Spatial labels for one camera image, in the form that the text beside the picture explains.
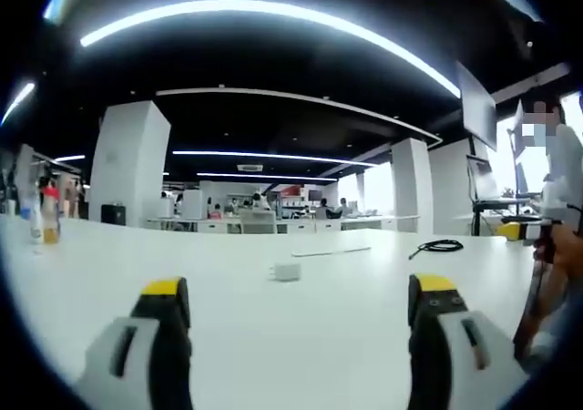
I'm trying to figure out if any large dark monitor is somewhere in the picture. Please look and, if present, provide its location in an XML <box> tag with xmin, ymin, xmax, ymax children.
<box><xmin>456</xmin><ymin>60</ymin><xmax>498</xmax><ymax>152</ymax></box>

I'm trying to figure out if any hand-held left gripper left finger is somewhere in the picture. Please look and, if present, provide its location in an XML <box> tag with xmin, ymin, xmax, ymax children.
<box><xmin>75</xmin><ymin>276</ymin><xmax>196</xmax><ymax>410</ymax></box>

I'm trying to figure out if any wide white pillar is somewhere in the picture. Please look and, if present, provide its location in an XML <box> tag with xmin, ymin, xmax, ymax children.
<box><xmin>88</xmin><ymin>99</ymin><xmax>172</xmax><ymax>223</ymax></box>

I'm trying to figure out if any long curved ceiling light strip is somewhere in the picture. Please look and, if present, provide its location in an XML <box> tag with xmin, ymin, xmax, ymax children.
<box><xmin>79</xmin><ymin>0</ymin><xmax>463</xmax><ymax>100</ymax></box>

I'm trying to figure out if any red-capped bottle orange liquid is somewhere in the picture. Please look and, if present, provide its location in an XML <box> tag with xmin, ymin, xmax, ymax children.
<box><xmin>40</xmin><ymin>185</ymin><xmax>63</xmax><ymax>246</ymax></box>

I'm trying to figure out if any white desk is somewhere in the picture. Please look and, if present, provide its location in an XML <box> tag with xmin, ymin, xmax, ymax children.
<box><xmin>0</xmin><ymin>213</ymin><xmax>539</xmax><ymax>410</ymax></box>

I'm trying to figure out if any black Type-C cable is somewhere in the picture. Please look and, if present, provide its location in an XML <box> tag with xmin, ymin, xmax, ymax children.
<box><xmin>409</xmin><ymin>239</ymin><xmax>465</xmax><ymax>261</ymax></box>

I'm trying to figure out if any straight ceiling light strip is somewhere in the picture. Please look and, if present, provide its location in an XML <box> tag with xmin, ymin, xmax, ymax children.
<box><xmin>171</xmin><ymin>149</ymin><xmax>380</xmax><ymax>169</ymax></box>

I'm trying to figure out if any white charger adapter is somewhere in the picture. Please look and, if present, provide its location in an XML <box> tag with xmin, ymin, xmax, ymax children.
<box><xmin>266</xmin><ymin>262</ymin><xmax>303</xmax><ymax>284</ymax></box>

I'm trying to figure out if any clear bottle white label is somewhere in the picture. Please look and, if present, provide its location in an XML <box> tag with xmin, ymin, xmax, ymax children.
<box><xmin>25</xmin><ymin>178</ymin><xmax>46</xmax><ymax>246</ymax></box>

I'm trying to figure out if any narrow white pillar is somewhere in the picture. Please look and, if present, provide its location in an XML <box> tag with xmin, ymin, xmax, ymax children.
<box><xmin>390</xmin><ymin>137</ymin><xmax>435</xmax><ymax>234</ymax></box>

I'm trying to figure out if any black laptop stand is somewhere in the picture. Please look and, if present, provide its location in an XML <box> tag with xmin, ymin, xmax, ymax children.
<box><xmin>470</xmin><ymin>196</ymin><xmax>544</xmax><ymax>237</ymax></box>

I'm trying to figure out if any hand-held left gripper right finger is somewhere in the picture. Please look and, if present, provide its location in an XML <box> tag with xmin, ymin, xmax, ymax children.
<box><xmin>406</xmin><ymin>272</ymin><xmax>533</xmax><ymax>410</ymax></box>

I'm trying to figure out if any person's white shirt torso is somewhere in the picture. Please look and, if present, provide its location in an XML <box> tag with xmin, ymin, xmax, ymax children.
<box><xmin>540</xmin><ymin>121</ymin><xmax>583</xmax><ymax>222</ymax></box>

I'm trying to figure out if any short ceiling light strip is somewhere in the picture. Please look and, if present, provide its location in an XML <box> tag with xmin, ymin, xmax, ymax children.
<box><xmin>1</xmin><ymin>81</ymin><xmax>37</xmax><ymax>128</ymax></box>

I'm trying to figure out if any row of background white desks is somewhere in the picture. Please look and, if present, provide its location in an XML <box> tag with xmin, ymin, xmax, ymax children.
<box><xmin>146</xmin><ymin>209</ymin><xmax>421</xmax><ymax>235</ymax></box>

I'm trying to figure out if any black box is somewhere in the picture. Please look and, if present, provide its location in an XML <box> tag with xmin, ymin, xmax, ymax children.
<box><xmin>100</xmin><ymin>203</ymin><xmax>127</xmax><ymax>226</ymax></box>

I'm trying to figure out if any open laptop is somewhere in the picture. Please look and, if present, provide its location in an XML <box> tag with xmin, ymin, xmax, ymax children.
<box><xmin>465</xmin><ymin>153</ymin><xmax>532</xmax><ymax>201</ymax></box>

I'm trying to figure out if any person's right hand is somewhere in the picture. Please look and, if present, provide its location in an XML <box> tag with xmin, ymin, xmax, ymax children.
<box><xmin>548</xmin><ymin>220</ymin><xmax>583</xmax><ymax>289</ymax></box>

